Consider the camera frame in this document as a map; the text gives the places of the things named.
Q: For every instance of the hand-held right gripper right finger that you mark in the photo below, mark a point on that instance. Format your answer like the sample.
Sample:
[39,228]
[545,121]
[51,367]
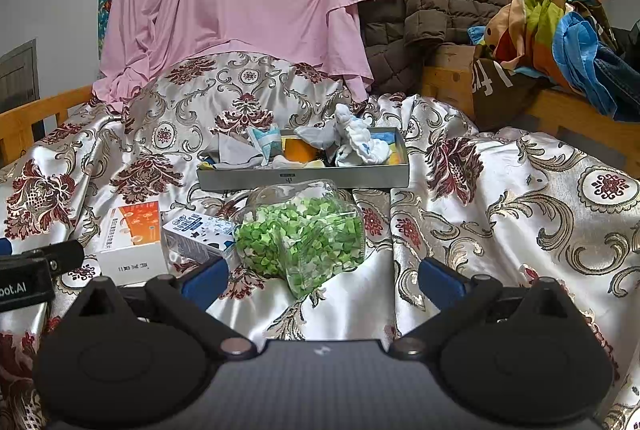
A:
[442,284]

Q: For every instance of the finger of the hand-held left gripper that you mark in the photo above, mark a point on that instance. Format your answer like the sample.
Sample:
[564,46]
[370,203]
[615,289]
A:
[62,254]

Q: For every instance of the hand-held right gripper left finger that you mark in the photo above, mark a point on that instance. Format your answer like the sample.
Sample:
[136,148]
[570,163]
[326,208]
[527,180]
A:
[205,284]

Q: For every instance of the light grey cloth pouch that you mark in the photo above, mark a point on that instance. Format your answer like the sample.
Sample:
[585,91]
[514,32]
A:
[235,154]

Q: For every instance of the grey metal tray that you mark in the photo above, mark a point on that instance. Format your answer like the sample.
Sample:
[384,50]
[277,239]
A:
[300,177]

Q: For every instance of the white and teal cloth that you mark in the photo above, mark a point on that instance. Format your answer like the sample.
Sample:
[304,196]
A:
[265,139]

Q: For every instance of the orange cup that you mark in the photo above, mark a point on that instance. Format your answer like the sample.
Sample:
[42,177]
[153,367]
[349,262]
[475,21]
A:
[300,149]

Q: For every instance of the white fluffy knit sock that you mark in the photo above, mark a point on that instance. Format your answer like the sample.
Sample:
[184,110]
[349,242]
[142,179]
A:
[360,139]

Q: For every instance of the small white blue carton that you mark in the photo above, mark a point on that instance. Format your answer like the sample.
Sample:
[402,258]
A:
[195,235]

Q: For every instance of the white orange box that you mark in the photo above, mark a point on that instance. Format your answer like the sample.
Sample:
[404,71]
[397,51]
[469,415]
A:
[130,255]

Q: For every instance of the floral satin blanket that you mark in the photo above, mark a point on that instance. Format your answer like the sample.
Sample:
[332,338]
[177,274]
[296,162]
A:
[500,210]

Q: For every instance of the clear bag of green pieces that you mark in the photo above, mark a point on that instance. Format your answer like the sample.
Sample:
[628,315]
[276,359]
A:
[300,240]

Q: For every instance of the blue terry cloth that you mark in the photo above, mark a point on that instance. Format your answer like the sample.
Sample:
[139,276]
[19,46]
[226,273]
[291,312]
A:
[480,34]

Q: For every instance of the blue jeans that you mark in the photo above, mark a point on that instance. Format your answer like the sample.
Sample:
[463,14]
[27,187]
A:
[620,79]

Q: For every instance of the pile of colourful clothes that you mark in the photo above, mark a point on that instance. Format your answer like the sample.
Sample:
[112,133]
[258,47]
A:
[535,19]

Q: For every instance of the dark cloth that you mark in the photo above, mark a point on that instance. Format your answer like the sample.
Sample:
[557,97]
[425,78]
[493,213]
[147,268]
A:
[630,39]

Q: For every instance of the wooden bed side rail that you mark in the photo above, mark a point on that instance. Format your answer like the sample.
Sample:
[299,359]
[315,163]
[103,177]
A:
[30,114]

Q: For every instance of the grey wall cabinet door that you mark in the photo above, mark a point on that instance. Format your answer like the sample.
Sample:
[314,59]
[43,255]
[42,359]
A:
[17,79]

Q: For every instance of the teal patterned wall poster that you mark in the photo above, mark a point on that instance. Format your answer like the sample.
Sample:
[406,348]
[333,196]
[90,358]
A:
[105,9]

